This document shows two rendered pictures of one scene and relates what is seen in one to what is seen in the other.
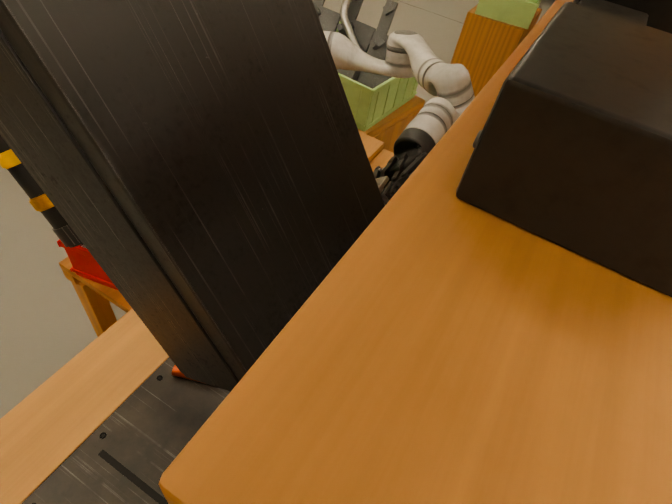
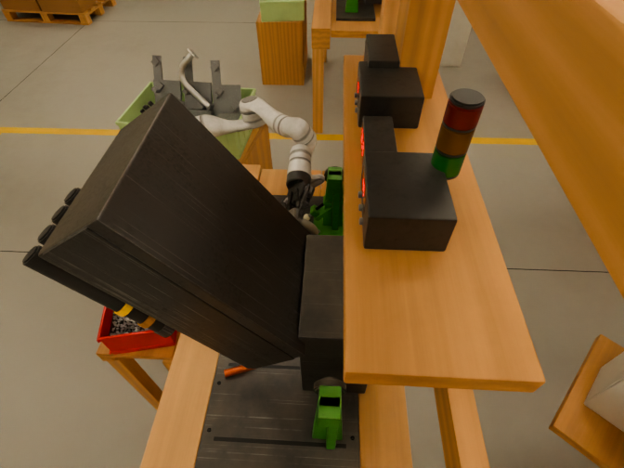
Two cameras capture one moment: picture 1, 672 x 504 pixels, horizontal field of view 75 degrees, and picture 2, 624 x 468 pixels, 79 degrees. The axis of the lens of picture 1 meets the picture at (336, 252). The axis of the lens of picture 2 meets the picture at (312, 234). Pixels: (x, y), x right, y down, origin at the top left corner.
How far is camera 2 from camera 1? 0.37 m
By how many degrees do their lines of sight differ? 12
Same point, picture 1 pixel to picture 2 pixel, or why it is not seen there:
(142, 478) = (246, 437)
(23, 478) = not seen: outside the picture
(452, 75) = (298, 128)
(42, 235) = (20, 344)
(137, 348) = (194, 374)
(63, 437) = (188, 444)
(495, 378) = (405, 305)
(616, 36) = (389, 168)
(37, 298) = (50, 391)
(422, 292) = (373, 290)
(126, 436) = (222, 422)
